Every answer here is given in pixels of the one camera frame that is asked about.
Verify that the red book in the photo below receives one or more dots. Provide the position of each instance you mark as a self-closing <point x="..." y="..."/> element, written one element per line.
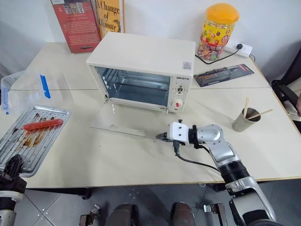
<point x="77" y="26"/>

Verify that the blue box latch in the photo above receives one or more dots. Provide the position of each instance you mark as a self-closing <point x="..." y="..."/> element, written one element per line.
<point x="5" y="103"/>
<point x="45" y="86"/>

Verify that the glass toaster oven door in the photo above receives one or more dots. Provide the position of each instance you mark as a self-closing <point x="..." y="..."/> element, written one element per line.
<point x="122" y="130"/>

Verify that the white power strip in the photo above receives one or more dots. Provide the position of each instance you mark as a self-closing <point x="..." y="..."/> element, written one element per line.
<point x="245" y="49"/>

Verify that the black power plug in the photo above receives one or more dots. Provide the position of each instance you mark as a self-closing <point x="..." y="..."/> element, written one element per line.
<point x="239" y="46"/>

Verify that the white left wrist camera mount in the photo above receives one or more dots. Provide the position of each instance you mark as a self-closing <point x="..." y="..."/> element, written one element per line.
<point x="8" y="197"/>

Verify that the silver metal baking tray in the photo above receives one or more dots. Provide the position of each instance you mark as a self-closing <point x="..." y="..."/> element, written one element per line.
<point x="50" y="113"/>

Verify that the person's bare skin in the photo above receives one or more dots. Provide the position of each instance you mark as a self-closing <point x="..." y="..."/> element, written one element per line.
<point x="299" y="104"/>

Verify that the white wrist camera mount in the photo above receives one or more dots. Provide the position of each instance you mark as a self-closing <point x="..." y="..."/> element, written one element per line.
<point x="179" y="133"/>
<point x="8" y="197"/>

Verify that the small oven temperature knob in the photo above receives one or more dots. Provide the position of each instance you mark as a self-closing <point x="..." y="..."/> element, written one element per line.
<point x="180" y="90"/>

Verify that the wooden skewer stick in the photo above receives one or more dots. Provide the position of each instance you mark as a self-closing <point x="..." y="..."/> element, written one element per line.
<point x="246" y="107"/>
<point x="262" y="114"/>

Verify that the yellow book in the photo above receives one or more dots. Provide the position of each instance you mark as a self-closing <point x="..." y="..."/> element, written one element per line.
<point x="110" y="16"/>

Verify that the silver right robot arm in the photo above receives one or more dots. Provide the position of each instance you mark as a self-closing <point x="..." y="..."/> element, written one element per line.
<point x="221" y="143"/>

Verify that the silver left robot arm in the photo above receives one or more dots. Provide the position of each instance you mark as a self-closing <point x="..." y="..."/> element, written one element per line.
<point x="5" y="216"/>

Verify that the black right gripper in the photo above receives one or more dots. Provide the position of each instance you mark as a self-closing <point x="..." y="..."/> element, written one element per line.
<point x="170" y="137"/>

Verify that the clear plastic storage box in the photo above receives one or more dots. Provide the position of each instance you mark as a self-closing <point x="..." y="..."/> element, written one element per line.
<point x="26" y="87"/>

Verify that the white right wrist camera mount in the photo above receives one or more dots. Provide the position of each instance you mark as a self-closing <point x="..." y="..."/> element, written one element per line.
<point x="179" y="133"/>

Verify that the metal foot bracket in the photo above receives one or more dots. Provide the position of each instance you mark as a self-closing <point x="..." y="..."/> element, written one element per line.
<point x="215" y="214"/>
<point x="90" y="216"/>

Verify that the grey metal cup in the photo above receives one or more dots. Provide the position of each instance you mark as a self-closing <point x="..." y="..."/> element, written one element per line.
<point x="244" y="123"/>

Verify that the black chair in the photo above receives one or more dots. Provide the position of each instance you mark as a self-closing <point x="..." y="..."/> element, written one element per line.
<point x="288" y="89"/>

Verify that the cream white toaster oven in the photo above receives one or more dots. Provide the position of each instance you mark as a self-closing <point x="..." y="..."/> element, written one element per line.
<point x="141" y="50"/>

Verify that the black knife package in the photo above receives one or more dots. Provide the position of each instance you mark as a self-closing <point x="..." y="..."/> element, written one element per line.
<point x="223" y="75"/>

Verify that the red sausage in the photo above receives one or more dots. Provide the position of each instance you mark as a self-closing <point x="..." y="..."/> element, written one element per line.
<point x="43" y="124"/>

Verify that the dark rounded shape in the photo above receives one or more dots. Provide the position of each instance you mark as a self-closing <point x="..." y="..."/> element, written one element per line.
<point x="124" y="215"/>
<point x="183" y="214"/>

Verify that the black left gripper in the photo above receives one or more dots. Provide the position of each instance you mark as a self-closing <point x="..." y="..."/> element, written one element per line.
<point x="13" y="184"/>

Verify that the candy jar with orange lid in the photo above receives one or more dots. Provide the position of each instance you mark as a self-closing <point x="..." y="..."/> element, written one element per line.
<point x="217" y="33"/>

